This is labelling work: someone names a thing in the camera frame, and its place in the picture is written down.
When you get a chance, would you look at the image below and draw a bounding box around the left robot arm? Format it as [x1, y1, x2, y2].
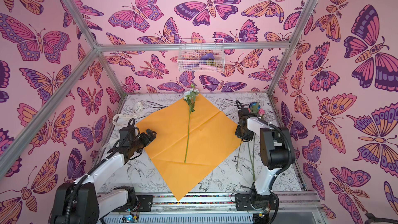
[49, 125, 157, 224]

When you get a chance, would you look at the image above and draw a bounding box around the white fake flower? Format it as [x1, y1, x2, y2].
[183, 83, 200, 163]

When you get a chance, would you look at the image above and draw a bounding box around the pink fake rose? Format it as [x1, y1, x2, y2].
[258, 108, 265, 116]

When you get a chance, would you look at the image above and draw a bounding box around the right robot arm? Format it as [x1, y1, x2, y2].
[235, 105, 295, 209]

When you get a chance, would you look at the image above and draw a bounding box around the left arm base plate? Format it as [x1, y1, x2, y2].
[113, 195, 154, 213]

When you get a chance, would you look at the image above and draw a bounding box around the green circuit board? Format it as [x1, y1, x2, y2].
[122, 215, 138, 224]

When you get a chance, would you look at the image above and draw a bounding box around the orange wrapping paper sheet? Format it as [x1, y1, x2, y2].
[137, 95, 240, 201]

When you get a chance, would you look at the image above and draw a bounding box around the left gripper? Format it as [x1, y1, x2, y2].
[130, 129, 156, 153]

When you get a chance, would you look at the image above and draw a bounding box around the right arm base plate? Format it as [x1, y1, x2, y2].
[231, 193, 279, 212]

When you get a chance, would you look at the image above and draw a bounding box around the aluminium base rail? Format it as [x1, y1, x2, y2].
[99, 192, 328, 224]

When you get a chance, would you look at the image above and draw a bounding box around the white wire basket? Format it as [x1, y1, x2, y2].
[176, 37, 226, 73]

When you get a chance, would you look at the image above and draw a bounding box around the white ribbon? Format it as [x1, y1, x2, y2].
[111, 101, 145, 127]

